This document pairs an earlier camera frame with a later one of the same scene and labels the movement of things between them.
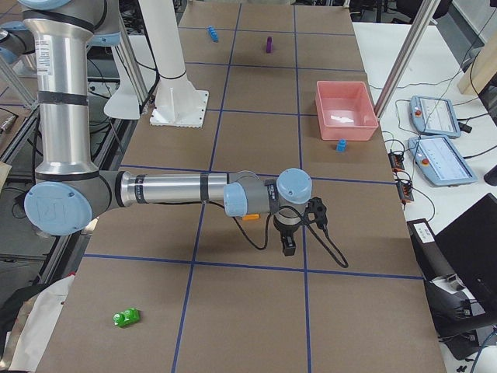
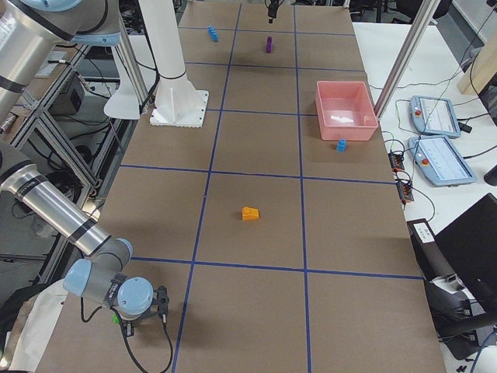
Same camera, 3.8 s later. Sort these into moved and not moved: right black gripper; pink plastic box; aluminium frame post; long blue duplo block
Moved: right black gripper
Not moved: long blue duplo block; aluminium frame post; pink plastic box
